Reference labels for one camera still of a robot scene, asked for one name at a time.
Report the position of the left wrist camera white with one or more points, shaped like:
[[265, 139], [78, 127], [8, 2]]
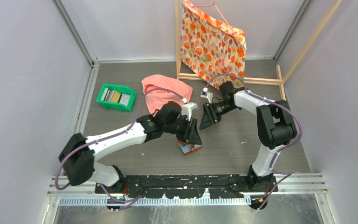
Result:
[[188, 109]]

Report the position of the wooden rack frame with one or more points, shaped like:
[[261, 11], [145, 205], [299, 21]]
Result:
[[281, 78]]

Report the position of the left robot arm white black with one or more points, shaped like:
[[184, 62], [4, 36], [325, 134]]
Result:
[[79, 158]]

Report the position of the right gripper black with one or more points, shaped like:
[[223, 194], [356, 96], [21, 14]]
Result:
[[209, 117]]

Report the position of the green card tray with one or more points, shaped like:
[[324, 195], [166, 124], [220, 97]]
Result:
[[122, 89]]

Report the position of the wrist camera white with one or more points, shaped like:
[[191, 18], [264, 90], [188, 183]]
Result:
[[188, 109], [207, 95]]

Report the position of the stack of cards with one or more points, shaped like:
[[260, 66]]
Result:
[[114, 96]]

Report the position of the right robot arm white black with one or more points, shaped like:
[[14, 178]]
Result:
[[275, 126]]

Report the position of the pink cloth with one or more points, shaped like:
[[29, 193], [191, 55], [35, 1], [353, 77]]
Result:
[[160, 90]]

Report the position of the floral fabric bag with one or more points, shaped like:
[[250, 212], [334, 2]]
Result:
[[213, 50]]

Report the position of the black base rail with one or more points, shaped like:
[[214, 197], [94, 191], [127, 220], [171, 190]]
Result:
[[191, 186]]

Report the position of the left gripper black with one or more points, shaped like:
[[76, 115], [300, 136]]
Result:
[[190, 134]]

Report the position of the pink hanger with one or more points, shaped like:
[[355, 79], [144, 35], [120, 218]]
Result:
[[214, 4]]

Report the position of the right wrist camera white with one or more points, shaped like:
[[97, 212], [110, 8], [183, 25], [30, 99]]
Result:
[[207, 95]]

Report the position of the brown leather card holder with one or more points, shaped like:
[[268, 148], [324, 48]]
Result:
[[188, 148]]

